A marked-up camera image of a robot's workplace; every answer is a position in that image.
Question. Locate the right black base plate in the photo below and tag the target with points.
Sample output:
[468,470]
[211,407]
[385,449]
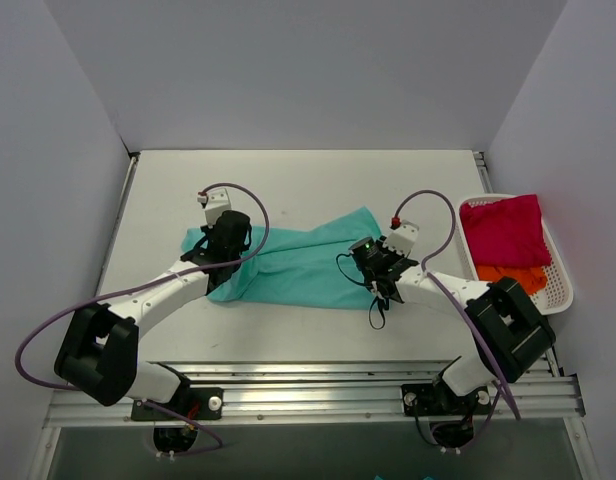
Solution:
[428,400]

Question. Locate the white plastic basket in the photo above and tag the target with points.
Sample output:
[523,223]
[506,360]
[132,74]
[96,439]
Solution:
[549,287]

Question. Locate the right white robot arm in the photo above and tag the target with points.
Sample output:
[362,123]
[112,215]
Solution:
[509,331]

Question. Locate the aluminium frame rail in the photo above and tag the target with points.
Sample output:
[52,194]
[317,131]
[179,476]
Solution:
[301,393]

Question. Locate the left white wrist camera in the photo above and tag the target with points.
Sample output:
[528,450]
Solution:
[214,203]

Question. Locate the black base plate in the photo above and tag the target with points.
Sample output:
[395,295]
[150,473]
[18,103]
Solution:
[428,400]
[196,403]

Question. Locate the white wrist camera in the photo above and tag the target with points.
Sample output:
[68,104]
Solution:
[402,237]
[214,203]

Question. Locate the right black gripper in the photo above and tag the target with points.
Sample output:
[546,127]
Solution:
[384,288]

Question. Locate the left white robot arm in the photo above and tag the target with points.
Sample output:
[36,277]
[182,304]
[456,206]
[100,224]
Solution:
[99,353]

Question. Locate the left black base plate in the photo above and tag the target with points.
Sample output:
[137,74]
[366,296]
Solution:
[196,403]

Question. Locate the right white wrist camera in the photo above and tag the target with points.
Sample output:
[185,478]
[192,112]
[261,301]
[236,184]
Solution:
[402,237]

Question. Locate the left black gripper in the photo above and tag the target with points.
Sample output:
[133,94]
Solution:
[237,240]

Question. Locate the teal t-shirt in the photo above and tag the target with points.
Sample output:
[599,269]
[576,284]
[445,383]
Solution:
[300,268]

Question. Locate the magenta t-shirt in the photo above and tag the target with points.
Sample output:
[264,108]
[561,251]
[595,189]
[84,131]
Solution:
[506,233]

